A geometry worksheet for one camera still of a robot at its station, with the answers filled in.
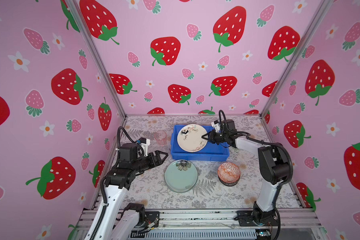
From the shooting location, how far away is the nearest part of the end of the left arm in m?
0.49

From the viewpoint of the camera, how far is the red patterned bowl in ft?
2.61

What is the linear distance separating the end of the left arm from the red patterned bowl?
0.35m
